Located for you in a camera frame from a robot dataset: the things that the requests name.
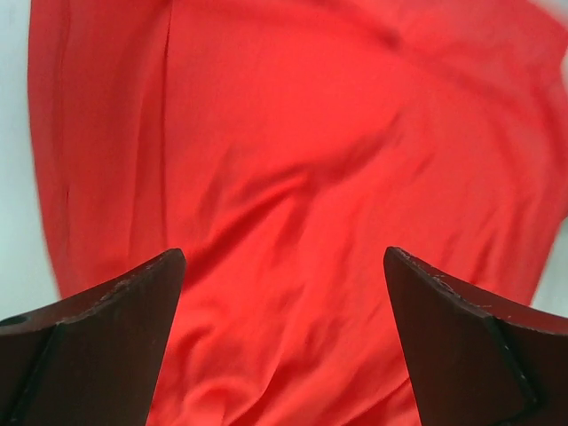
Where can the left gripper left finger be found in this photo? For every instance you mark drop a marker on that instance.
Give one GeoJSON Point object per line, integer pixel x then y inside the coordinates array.
{"type": "Point", "coordinates": [92, 358]}

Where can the red tank top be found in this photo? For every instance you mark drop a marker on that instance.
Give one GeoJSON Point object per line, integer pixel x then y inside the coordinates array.
{"type": "Point", "coordinates": [283, 146]}

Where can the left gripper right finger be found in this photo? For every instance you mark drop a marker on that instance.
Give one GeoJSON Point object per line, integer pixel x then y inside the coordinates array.
{"type": "Point", "coordinates": [475, 358]}

